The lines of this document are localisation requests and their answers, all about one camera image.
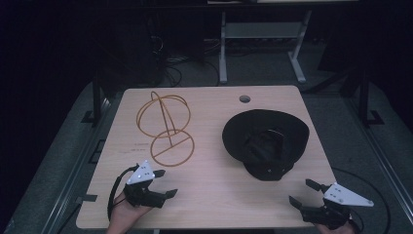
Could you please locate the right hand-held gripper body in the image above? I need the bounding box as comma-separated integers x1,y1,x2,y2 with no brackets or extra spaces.
299,181,375,230

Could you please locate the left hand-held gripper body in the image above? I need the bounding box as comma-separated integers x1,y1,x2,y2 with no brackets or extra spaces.
123,159,168,210

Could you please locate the person's right hand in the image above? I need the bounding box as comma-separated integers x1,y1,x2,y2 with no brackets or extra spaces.
313,221,357,234

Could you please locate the person's left hand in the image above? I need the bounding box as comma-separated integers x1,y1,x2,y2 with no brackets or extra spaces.
104,191,154,234

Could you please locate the grey tape strip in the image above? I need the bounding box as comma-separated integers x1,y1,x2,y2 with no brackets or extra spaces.
77,193,98,203

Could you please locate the black metal stand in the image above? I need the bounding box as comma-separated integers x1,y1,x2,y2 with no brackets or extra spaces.
357,62,386,129
81,62,110,126

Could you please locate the black bucket hat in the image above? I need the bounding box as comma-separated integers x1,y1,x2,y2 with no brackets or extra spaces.
221,108,311,182

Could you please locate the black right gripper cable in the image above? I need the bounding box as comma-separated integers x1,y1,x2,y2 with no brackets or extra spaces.
330,166,393,234

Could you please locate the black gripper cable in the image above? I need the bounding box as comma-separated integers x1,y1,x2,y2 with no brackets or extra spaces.
106,164,140,222
330,166,393,234

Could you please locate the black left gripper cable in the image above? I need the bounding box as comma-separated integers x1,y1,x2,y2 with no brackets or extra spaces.
106,164,140,222

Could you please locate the golden wire hat stand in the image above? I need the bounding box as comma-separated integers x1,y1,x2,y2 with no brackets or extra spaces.
135,91,196,169

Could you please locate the bundle of floor cables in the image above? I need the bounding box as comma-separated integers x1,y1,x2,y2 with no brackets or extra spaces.
159,35,222,88

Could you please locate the grey metal table frame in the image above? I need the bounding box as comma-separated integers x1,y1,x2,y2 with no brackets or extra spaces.
218,10,313,85

